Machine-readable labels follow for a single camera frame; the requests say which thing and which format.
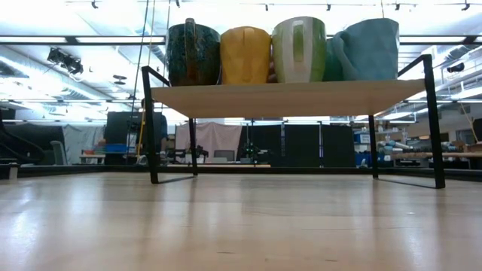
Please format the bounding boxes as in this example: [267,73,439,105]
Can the blue storage bins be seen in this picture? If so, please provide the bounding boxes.
[355,131,392,167]

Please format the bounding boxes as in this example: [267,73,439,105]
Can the light blue ceramic mug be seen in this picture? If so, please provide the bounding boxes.
[333,17,401,81]

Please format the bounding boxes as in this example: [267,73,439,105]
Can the black ceiling-mounted device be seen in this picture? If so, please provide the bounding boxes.
[47,47,84,75]

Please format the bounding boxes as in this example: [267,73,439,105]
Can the wooden shelf with black legs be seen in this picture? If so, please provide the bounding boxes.
[141,53,447,190]

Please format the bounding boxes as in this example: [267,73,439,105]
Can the green and white mug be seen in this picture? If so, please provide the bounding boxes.
[270,15,328,84]

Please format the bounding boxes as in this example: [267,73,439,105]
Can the black partition panels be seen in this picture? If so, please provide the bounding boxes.
[243,123,357,168]

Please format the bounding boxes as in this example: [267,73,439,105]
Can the pink cloth cover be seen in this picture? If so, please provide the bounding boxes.
[175,122,244,163]

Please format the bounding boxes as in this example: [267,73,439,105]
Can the wooden workbench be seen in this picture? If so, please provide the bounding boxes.
[391,151,482,159]

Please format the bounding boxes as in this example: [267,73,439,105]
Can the person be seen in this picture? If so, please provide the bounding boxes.
[142,98,169,152]

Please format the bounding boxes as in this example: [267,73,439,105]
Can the dark speckled glazed mug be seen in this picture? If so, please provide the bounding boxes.
[165,17,222,87]

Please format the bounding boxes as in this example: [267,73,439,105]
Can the grey chair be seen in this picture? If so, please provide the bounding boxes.
[50,140,69,166]

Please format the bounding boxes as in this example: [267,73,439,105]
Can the black aluminium table frame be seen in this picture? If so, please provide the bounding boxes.
[0,161,482,181]

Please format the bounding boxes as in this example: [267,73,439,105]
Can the black cabinet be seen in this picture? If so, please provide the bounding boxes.
[104,111,146,166]

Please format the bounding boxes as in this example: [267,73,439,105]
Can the orange ceramic mug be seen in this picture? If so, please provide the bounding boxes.
[219,25,273,86]

